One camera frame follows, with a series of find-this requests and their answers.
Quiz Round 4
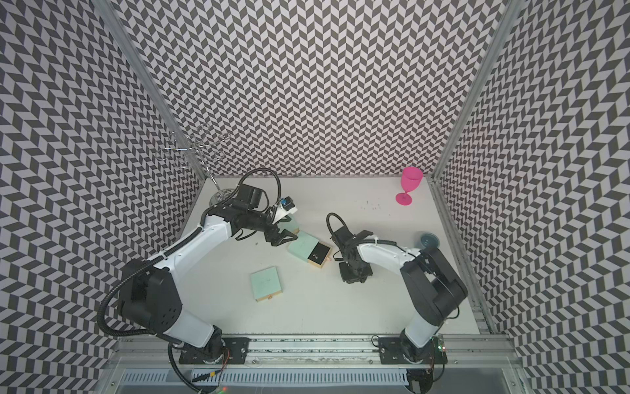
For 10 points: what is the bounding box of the mint green drawer jewelry box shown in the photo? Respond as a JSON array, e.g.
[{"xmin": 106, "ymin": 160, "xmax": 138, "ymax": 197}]
[{"xmin": 288, "ymin": 231, "xmax": 332, "ymax": 269}]

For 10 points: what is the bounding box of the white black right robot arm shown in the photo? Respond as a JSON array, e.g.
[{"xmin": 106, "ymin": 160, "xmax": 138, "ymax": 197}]
[{"xmin": 326, "ymin": 213, "xmax": 469, "ymax": 364}]

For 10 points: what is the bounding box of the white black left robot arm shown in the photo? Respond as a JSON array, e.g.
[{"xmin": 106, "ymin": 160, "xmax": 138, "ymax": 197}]
[{"xmin": 97, "ymin": 167, "xmax": 297, "ymax": 364}]

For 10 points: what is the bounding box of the chrome jewelry tree stand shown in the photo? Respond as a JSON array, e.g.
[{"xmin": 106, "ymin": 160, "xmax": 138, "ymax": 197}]
[{"xmin": 156, "ymin": 123, "xmax": 233, "ymax": 206}]

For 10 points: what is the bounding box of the teal round cup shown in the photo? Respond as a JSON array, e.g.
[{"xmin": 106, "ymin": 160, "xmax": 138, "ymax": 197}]
[{"xmin": 418, "ymin": 231, "xmax": 441, "ymax": 251}]

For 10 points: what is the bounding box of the pink plastic wine glass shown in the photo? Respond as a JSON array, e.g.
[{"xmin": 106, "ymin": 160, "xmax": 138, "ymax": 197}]
[{"xmin": 395, "ymin": 167, "xmax": 424, "ymax": 206}]

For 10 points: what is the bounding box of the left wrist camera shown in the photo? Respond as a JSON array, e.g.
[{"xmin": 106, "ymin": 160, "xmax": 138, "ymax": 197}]
[{"xmin": 276, "ymin": 196, "xmax": 298, "ymax": 219}]

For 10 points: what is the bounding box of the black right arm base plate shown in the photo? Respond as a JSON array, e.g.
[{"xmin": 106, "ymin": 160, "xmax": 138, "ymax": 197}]
[{"xmin": 372, "ymin": 337, "xmax": 448, "ymax": 366}]

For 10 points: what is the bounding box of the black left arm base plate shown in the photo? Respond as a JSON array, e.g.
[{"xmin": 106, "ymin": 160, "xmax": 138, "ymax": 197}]
[{"xmin": 179, "ymin": 337, "xmax": 250, "ymax": 366}]

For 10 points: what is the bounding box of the aluminium front rail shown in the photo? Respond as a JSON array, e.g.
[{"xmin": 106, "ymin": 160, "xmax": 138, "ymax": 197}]
[{"xmin": 95, "ymin": 334, "xmax": 532, "ymax": 393}]

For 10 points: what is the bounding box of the aluminium corner post left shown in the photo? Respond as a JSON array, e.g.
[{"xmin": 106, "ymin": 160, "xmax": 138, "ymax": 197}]
[{"xmin": 92, "ymin": 0, "xmax": 207, "ymax": 180}]

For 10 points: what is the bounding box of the aluminium corner post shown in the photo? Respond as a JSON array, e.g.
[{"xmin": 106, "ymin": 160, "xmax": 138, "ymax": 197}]
[
  {"xmin": 431, "ymin": 0, "xmax": 527, "ymax": 182},
  {"xmin": 92, "ymin": 0, "xmax": 207, "ymax": 180}
]

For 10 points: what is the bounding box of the aluminium corner post right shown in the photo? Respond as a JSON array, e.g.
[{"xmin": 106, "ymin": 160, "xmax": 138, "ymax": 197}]
[{"xmin": 431, "ymin": 0, "xmax": 527, "ymax": 182}]

